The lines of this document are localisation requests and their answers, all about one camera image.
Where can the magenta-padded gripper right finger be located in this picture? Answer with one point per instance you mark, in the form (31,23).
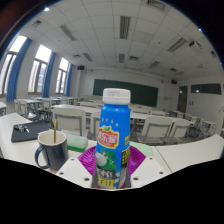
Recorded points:
(146,170)

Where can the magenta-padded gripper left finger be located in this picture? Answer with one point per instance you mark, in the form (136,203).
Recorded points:
(75,170)

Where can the blue white-capped drink bottle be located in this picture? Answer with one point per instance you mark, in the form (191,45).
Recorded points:
(112,133)

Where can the green and yellow sponge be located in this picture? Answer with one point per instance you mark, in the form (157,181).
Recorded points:
(143,149)

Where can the dark blue mug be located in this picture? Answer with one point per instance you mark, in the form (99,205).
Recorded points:
(56,155)

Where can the wooden stick in mug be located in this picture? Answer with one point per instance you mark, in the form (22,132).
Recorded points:
(55,130)

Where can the white classroom chairs group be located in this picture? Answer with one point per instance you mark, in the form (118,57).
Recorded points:
(71,120)

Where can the black notebook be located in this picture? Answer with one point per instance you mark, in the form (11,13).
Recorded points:
(33,131)

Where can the white classroom desks group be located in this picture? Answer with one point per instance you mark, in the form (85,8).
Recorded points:
(75,107)

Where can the bunch of keys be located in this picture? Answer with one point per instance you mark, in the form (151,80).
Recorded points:
(20,127)

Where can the dark green chalkboard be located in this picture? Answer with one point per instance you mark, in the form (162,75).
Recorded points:
(143,95)

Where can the dark door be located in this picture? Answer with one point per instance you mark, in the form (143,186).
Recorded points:
(182,99)

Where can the small blue curtain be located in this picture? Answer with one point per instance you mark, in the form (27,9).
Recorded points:
(68,80)

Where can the small bright window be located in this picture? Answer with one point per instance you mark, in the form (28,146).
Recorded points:
(62,76)

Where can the medium bright window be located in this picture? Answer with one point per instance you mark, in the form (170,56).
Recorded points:
(38,71)

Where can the large blue curtain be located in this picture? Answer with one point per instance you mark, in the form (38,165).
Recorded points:
(18,71)

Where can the large bright window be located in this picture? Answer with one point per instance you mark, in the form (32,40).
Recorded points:
(8,66)

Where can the ceiling projector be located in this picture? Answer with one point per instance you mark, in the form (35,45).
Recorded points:
(195,45)

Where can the ceiling lights group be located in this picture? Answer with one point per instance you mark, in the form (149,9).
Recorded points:
(125,26)

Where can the black wall speaker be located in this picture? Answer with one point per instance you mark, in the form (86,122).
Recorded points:
(174,81)
(81,67)

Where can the dark wall window panel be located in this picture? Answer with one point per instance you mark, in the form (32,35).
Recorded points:
(206,88)

